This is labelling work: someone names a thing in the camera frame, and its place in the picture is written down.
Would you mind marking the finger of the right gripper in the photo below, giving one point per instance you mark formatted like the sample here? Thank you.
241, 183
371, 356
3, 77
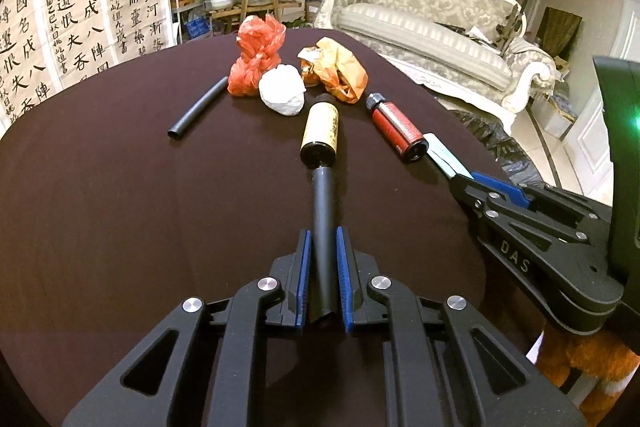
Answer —
500, 186
469, 197

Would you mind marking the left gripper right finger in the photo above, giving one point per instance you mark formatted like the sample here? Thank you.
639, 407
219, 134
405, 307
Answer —
444, 363

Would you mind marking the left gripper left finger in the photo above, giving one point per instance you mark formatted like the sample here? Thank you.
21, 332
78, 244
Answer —
205, 363

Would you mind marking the red label small bottle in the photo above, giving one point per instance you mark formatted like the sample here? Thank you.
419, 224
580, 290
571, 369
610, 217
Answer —
398, 130

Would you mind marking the gold label small bottle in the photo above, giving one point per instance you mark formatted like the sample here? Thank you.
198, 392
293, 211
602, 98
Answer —
319, 143

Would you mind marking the orange plastic bag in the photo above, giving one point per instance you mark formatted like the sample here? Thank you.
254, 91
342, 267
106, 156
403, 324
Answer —
335, 67

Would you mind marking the white paper ball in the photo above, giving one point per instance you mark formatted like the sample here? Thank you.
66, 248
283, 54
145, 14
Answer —
282, 90

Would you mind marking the red plastic bag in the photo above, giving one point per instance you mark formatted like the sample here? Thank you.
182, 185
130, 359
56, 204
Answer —
259, 41

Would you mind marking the black bag lined trash bin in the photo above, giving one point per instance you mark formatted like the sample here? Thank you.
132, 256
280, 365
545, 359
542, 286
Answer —
506, 151

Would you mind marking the storage box with books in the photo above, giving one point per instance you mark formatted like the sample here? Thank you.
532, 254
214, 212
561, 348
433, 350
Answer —
550, 117

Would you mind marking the white panel door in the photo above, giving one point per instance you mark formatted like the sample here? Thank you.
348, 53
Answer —
586, 144

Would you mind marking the papers on sofa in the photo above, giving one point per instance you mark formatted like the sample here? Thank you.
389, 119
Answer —
467, 33

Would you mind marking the ornate white sofa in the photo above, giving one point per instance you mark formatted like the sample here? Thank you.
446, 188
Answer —
498, 79

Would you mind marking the dark framed picture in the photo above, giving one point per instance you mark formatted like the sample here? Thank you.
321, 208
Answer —
557, 29

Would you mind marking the dark maroon tablecloth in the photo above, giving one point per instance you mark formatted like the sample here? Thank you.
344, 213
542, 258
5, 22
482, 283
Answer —
107, 224

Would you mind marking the metal shelf with blue crate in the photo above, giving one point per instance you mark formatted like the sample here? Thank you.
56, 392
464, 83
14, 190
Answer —
190, 19

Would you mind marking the calligraphy wall scroll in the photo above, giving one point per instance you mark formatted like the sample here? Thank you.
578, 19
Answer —
48, 46

